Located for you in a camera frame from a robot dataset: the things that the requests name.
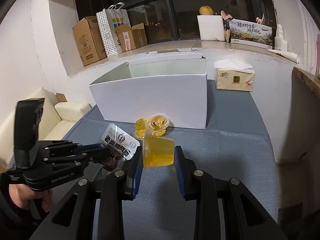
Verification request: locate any dark jerky snack packet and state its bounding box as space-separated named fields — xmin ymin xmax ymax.
xmin=101 ymin=123 xmax=140 ymax=161

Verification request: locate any pale yellow jelly cup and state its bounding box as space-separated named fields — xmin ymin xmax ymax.
xmin=143 ymin=131 xmax=175 ymax=168

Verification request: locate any yellow jelly cup with lid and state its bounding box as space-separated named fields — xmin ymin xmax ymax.
xmin=146 ymin=114 xmax=170 ymax=137

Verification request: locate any person left hand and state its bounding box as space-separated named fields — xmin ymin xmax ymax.
xmin=9 ymin=184 xmax=54 ymax=212

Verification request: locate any cream leather sofa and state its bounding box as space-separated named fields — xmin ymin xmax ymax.
xmin=1 ymin=87 xmax=91 ymax=172

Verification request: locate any white cardboard storage box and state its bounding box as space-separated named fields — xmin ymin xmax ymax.
xmin=89 ymin=54 xmax=207 ymax=129

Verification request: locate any tissue pack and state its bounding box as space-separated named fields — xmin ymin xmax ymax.
xmin=214 ymin=60 xmax=255 ymax=92

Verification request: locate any large brown cardboard box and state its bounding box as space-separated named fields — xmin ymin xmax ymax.
xmin=73 ymin=16 xmax=107 ymax=66

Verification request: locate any small open cardboard box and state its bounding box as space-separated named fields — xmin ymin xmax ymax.
xmin=115 ymin=23 xmax=148 ymax=52

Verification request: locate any white dotted paper bag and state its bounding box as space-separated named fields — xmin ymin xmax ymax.
xmin=96 ymin=2 xmax=130 ymax=57

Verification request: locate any white foam box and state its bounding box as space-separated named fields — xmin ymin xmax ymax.
xmin=197 ymin=15 xmax=225 ymax=42

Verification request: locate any printed landscape gift box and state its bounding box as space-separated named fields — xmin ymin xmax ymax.
xmin=229 ymin=19 xmax=273 ymax=49

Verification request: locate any rolled white paper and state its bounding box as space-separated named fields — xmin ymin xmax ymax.
xmin=267 ymin=49 xmax=299 ymax=64

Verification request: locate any pink toy figure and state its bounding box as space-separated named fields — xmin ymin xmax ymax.
xmin=220 ymin=10 xmax=233 ymax=30

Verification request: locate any white plastic bottle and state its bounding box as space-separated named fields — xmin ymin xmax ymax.
xmin=274 ymin=24 xmax=288 ymax=52

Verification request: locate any orange pumpkin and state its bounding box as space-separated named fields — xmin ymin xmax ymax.
xmin=199 ymin=5 xmax=214 ymax=16

